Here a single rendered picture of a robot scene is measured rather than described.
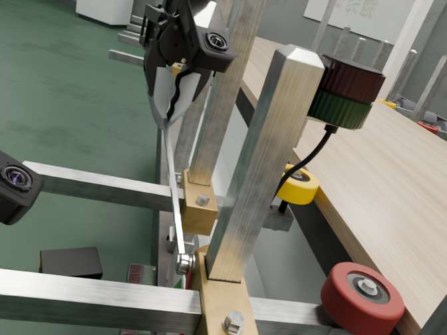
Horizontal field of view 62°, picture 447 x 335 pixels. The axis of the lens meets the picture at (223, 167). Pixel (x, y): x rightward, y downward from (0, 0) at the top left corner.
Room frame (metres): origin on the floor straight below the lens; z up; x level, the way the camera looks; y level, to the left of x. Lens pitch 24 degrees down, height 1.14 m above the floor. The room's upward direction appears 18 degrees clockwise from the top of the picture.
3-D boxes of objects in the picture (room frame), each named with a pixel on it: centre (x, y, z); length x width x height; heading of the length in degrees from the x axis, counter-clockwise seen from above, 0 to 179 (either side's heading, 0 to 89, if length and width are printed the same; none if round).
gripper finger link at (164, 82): (0.50, 0.12, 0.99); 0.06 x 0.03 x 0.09; 36
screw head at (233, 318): (0.26, -0.05, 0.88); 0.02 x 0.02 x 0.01
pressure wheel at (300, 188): (0.57, -0.12, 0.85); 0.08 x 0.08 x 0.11
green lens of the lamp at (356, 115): (0.34, -0.08, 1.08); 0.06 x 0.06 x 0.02
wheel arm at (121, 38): (1.72, 0.41, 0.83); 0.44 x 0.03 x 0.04; 106
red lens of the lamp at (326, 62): (0.34, -0.08, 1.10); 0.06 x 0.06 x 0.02
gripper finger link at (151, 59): (0.48, 0.12, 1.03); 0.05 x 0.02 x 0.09; 126
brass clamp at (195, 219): (0.55, 0.03, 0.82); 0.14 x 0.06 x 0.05; 16
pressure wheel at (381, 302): (0.33, -0.18, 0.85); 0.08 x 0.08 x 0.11
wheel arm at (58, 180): (0.52, 0.07, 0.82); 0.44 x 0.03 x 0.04; 106
